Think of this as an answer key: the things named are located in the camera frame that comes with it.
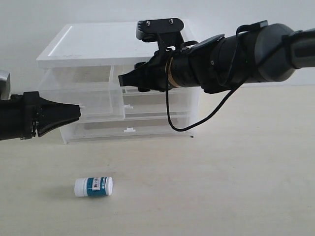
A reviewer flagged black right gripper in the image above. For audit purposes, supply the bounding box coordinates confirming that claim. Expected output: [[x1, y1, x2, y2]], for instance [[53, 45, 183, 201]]
[[118, 47, 182, 92]]

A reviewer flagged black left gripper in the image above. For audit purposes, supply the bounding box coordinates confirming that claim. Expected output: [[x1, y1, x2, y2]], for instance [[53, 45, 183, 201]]
[[0, 91, 81, 141]]

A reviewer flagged white blue pill bottle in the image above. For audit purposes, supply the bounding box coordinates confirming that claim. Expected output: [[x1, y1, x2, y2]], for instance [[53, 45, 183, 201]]
[[74, 177, 113, 197]]

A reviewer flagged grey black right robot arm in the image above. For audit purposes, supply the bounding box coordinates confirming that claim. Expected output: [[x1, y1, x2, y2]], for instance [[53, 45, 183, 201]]
[[119, 18, 315, 94]]

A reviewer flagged clear bottom wide drawer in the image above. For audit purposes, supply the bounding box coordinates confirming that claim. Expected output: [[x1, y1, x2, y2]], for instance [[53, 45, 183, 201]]
[[60, 116, 193, 144]]

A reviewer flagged clear wide drawer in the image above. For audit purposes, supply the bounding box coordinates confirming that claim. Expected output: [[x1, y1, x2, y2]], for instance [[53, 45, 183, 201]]
[[60, 116, 193, 144], [123, 92, 197, 116]]

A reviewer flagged clear middle wide drawer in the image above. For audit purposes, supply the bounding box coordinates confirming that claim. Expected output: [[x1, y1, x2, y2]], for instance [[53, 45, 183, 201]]
[[123, 92, 197, 116]]

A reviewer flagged white plastic drawer cabinet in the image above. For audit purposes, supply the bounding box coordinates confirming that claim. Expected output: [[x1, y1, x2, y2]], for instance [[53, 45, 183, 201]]
[[36, 22, 200, 129]]

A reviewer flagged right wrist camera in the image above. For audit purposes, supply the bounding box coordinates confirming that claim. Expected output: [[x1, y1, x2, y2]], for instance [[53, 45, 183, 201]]
[[136, 18, 184, 46]]

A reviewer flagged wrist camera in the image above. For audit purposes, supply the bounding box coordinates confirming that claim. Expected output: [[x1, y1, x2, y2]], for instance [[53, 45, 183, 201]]
[[136, 18, 184, 46], [0, 70, 11, 100]]

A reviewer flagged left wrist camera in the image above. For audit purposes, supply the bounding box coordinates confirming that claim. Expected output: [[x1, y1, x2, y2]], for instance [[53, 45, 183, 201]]
[[0, 70, 11, 100]]

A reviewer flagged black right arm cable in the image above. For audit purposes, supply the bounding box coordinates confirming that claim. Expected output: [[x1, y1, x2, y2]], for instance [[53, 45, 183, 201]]
[[157, 24, 315, 132]]

